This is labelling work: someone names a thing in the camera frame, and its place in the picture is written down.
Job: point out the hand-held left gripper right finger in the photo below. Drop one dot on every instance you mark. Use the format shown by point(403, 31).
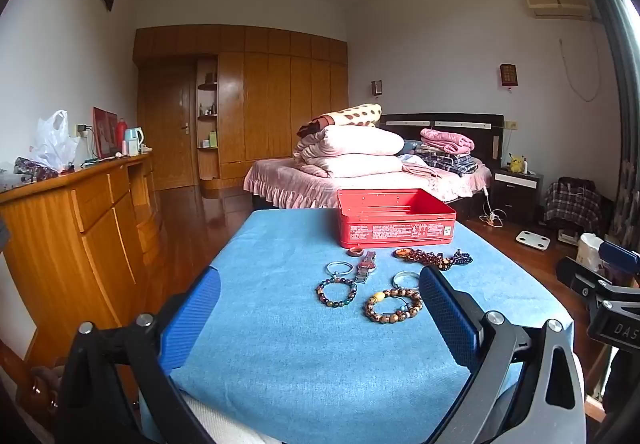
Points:
point(447, 319)

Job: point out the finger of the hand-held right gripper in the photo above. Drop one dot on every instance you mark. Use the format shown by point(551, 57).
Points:
point(620, 252)
point(575, 274)

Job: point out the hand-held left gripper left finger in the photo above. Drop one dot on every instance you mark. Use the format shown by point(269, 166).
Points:
point(190, 319)

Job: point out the silver bangle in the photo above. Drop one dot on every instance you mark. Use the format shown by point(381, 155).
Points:
point(395, 280)
point(340, 275)

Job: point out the red tin box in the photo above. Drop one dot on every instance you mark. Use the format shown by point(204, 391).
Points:
point(395, 231)

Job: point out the white plastic container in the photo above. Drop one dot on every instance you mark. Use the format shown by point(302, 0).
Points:
point(590, 249)

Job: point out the white bathroom scale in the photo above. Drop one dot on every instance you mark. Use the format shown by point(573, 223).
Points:
point(533, 240)

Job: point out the plaid bag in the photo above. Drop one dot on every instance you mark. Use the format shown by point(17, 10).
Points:
point(570, 204)

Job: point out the blue tablecloth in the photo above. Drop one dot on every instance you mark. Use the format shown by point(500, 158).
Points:
point(280, 324)

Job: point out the silver wristwatch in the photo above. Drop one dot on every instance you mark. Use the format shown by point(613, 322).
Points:
point(366, 269)

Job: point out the dark nightstand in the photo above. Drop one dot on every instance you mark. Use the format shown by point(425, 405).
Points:
point(515, 199)

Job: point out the white woven undercloth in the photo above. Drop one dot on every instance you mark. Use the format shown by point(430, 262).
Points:
point(230, 424)

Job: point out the yellow plush toy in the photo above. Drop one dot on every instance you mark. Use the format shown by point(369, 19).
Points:
point(517, 163)

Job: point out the wooden sideboard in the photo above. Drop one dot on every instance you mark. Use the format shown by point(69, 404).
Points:
point(75, 234)

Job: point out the stack of plaid clothes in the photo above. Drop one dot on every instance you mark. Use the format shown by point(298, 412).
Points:
point(450, 163)

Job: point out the bed with pink bedspread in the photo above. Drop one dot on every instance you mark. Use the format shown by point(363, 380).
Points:
point(300, 179)

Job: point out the pink folded garment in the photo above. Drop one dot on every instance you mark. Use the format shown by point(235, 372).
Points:
point(447, 140)

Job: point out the pink folded quilt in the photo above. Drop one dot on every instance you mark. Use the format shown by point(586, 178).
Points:
point(355, 141)
point(350, 165)

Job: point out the wooden door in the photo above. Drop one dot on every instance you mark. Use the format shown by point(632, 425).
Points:
point(167, 134)

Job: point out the light blue electric kettle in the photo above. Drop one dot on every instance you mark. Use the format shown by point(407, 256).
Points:
point(133, 141)

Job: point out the corner shelf unit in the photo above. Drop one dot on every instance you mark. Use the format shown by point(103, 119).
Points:
point(207, 124)

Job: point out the dark wooden headboard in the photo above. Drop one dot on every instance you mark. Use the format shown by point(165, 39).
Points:
point(450, 121)

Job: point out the red bottle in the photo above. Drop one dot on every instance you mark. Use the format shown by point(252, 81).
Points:
point(121, 134)

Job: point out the red gift box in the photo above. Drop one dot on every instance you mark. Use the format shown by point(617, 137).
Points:
point(105, 134)

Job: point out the dark patterned pouch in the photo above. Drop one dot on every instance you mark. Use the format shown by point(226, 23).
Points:
point(35, 169)

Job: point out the white plastic bag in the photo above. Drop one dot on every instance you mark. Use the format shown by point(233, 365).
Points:
point(52, 144)

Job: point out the spotted cream blanket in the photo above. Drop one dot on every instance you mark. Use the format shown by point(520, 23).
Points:
point(355, 116)

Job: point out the wooden wardrobe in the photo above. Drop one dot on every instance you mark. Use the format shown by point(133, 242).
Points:
point(280, 109)

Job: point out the red wall calendar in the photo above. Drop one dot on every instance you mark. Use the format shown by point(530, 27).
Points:
point(508, 75)

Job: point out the wall socket with plug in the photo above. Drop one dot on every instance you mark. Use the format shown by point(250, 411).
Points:
point(81, 129)

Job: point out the dark window frame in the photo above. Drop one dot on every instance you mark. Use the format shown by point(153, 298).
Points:
point(610, 24)

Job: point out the wall air conditioner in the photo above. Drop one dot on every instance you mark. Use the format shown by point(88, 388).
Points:
point(557, 4)

